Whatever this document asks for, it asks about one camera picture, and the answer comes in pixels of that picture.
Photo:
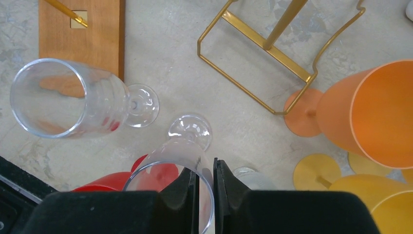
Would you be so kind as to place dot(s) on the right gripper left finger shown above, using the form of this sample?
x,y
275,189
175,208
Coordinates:
x,y
170,211

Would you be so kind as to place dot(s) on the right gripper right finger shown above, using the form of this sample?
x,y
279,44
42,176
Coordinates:
x,y
240,210

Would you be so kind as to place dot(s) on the red plastic goblet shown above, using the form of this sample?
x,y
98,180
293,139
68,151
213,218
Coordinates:
x,y
119,181

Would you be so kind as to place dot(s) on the clear wine glass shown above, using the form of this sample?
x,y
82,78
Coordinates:
x,y
190,135

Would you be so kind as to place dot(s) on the gold swirl wine glass rack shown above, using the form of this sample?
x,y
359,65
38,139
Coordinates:
x,y
101,44

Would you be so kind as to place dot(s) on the clear stemmed glass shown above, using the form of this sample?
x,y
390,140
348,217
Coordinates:
x,y
55,98

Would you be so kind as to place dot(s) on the small clear tumbler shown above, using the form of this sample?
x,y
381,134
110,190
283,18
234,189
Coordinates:
x,y
254,179

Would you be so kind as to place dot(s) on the yellow goblet rear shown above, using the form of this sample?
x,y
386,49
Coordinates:
x,y
362,165

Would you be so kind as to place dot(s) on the yellow goblet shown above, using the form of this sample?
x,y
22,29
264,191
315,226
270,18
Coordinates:
x,y
362,165
390,202

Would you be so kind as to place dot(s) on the yellow goblet front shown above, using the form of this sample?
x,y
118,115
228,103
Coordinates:
x,y
390,202

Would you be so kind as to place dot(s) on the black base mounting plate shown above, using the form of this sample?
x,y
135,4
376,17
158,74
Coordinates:
x,y
20,193

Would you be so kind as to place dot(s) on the orange plastic goblet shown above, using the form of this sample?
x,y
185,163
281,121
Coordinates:
x,y
369,114

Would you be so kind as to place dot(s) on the gold tall wire rack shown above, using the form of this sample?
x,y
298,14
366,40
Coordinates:
x,y
267,44

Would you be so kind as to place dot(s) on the white pvc pipe frame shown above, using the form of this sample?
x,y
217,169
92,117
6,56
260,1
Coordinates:
x,y
409,10

